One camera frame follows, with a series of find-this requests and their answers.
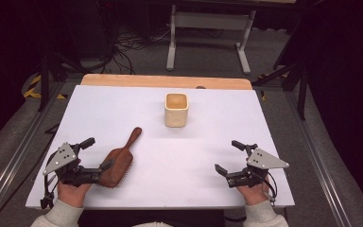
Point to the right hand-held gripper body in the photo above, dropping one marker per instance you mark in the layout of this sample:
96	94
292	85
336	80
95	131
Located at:
263	160

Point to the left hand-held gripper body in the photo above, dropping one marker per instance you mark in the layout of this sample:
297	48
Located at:
63	157

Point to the brown wooden hairbrush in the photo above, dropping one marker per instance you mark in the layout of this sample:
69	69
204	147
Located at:
119	167

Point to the person's right hand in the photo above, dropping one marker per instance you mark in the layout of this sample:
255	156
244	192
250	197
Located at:
253	195

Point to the person's left hand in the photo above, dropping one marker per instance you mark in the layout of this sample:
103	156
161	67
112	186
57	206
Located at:
72	194

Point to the white board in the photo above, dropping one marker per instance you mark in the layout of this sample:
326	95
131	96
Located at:
170	157

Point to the person's dark clothed body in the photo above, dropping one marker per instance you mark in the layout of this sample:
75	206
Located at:
151	218

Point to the cream square cup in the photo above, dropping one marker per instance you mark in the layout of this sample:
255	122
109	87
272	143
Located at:
176	113

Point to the yellow black hazard tape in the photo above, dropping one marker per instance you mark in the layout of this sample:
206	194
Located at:
33	89

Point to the black tripod stand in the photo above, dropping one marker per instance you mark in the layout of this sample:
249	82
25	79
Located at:
45	78
296	78

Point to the wooden table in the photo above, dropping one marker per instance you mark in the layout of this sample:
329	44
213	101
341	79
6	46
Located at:
167	81

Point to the aluminium floor rail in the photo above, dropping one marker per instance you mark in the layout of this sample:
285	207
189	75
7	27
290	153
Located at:
319	160
11	160

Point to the white metal table frame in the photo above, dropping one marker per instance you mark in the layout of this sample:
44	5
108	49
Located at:
208	21

